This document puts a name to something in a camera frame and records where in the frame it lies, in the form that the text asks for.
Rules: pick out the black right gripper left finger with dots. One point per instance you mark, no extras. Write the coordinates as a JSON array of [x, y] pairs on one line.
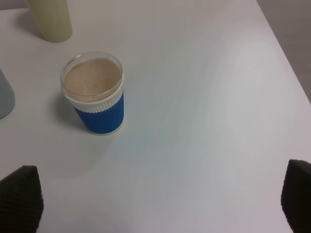
[[21, 201]]

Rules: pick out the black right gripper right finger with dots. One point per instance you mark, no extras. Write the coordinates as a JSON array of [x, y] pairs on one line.
[[296, 196]]

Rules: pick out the teal plastic cup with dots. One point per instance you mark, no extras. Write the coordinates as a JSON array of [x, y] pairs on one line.
[[7, 96]]

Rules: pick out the blue sleeved clear cup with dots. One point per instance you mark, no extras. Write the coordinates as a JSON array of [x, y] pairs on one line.
[[93, 83]]

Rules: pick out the pale yellow plastic cup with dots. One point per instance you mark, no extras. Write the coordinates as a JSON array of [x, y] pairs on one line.
[[52, 19]]

